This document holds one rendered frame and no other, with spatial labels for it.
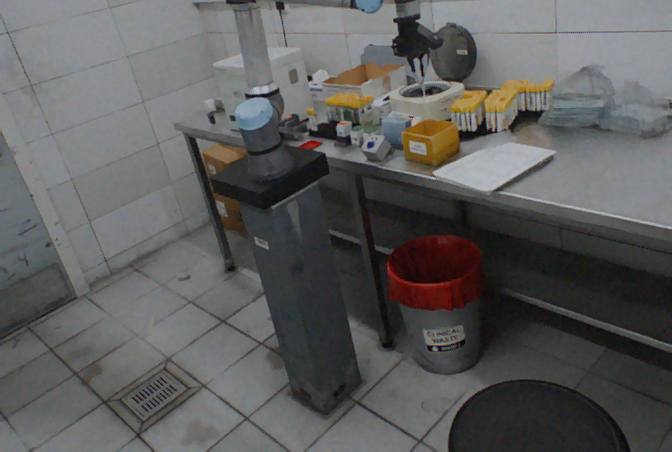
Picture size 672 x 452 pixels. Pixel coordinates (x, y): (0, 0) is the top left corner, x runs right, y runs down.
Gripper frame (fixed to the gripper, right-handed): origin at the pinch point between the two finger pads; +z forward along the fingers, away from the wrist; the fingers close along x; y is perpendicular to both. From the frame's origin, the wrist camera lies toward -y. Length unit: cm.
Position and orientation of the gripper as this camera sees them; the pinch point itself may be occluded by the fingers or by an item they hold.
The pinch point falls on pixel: (422, 80)
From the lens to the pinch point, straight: 193.0
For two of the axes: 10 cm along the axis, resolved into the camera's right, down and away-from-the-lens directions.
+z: 1.8, 8.9, 4.2
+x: -7.2, 4.1, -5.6
